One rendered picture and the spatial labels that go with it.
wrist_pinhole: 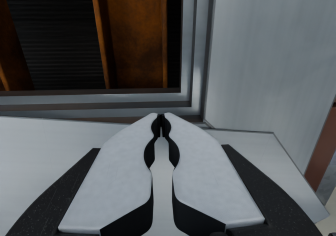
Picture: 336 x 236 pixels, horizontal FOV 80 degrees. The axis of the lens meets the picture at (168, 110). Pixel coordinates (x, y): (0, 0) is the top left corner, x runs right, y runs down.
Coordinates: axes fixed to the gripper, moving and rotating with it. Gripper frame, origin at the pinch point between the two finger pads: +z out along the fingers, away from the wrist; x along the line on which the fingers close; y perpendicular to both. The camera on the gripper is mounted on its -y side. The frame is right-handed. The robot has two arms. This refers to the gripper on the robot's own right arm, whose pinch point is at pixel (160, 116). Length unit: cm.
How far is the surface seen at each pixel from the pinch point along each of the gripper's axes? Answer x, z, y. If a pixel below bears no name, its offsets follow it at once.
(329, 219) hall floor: 131, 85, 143
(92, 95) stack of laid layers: -5.2, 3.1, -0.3
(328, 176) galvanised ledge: 33.8, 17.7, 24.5
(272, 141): 8.4, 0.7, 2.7
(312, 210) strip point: 14.1, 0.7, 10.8
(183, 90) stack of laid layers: 1.8, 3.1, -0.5
